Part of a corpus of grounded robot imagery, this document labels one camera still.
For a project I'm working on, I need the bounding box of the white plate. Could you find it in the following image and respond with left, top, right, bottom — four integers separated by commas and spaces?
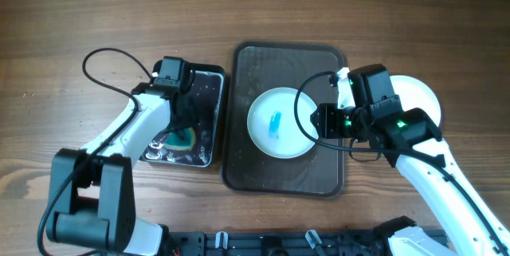
390, 75, 441, 126

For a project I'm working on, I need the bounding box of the green yellow sponge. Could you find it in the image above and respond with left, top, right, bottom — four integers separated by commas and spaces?
163, 127, 196, 151

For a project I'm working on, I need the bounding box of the pale blue plate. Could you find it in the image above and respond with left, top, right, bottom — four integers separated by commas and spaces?
246, 87, 318, 159

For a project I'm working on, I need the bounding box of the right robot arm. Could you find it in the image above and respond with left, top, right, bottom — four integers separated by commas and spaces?
310, 64, 509, 255

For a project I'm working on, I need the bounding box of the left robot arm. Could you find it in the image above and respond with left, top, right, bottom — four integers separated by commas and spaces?
37, 57, 194, 255

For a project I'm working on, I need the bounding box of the small black metal tray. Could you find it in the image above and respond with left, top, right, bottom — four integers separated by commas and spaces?
140, 63, 225, 167

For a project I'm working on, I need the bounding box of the brown plastic serving tray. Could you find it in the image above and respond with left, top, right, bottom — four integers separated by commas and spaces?
222, 41, 347, 198

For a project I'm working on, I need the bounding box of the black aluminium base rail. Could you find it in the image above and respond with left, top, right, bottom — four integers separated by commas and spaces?
167, 230, 390, 256

